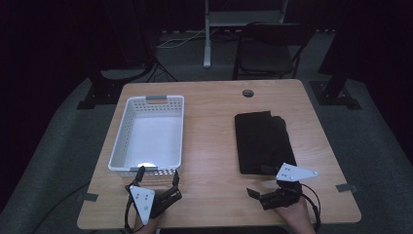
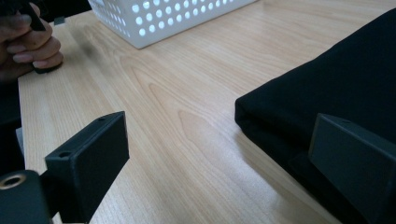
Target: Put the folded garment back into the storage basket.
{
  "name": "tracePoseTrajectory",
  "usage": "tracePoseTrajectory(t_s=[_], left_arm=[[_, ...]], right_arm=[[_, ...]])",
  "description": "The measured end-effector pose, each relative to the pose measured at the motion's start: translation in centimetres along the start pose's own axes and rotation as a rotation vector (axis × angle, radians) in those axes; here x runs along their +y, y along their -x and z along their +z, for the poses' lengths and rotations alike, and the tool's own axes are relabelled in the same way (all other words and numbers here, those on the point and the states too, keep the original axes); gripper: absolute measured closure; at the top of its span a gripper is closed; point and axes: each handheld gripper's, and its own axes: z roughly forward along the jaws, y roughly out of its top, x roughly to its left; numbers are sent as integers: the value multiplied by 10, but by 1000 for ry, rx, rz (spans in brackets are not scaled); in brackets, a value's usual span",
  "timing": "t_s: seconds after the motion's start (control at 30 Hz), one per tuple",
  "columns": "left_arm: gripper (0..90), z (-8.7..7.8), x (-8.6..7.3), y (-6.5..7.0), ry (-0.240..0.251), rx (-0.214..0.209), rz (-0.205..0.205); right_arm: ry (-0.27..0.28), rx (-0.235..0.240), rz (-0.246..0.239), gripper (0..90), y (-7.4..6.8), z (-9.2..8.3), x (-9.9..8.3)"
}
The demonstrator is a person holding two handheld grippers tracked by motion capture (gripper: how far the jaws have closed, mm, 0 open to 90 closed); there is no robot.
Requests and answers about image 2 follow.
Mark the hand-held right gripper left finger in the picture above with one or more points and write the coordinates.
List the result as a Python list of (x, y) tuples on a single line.
[(90, 161)]

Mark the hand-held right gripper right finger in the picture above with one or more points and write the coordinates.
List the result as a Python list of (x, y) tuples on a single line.
[(355, 161)]

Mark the black cloth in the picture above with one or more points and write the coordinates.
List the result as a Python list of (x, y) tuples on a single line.
[(336, 84)]

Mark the white perforated plastic basket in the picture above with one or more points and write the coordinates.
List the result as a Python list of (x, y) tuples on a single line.
[(162, 18)]

